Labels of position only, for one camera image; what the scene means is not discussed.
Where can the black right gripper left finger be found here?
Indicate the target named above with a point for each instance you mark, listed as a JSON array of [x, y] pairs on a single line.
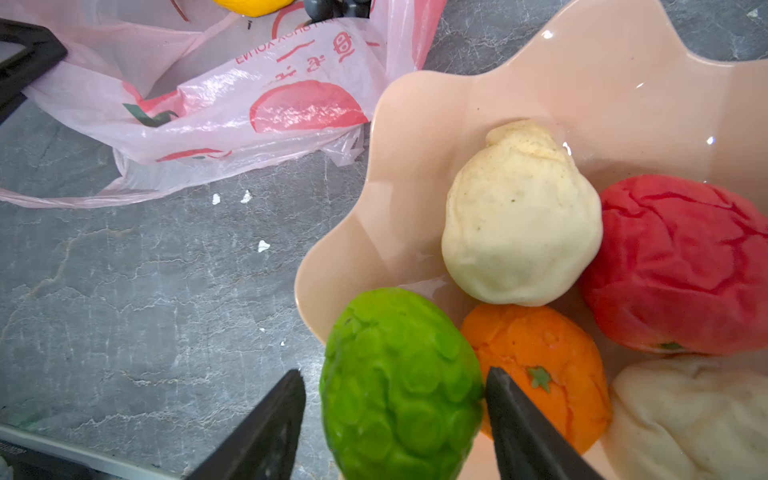
[[264, 444]]

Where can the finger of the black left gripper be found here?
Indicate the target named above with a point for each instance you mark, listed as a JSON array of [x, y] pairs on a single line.
[[41, 51]]

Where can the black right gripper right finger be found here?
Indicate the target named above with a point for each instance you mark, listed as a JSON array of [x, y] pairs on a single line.
[[527, 445]]

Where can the orange fake orange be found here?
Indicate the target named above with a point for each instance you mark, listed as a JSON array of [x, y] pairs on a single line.
[[553, 361]]

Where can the pink plastic bag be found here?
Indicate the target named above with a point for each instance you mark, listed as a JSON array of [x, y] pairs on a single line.
[[190, 92]]

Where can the green fake fruit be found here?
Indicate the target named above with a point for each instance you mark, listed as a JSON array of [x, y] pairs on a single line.
[[401, 389]]

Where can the beige fake bread roll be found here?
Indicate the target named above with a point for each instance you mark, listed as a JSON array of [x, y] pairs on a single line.
[[688, 418]]

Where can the beige fake fruit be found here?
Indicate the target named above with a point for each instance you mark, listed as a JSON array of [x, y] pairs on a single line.
[[521, 222]]

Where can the red fake apple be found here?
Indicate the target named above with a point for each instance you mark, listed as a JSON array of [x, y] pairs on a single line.
[[682, 268]]

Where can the peach leaf-shaped plate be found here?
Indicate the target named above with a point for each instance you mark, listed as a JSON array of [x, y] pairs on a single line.
[[616, 87]]

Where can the yellow fake banana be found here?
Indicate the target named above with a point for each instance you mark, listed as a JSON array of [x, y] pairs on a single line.
[[253, 8]]

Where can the dark fake grape bunch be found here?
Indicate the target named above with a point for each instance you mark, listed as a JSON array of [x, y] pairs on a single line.
[[322, 10]]

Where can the aluminium mounting rail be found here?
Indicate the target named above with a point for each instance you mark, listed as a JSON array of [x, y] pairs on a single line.
[[26, 455]]

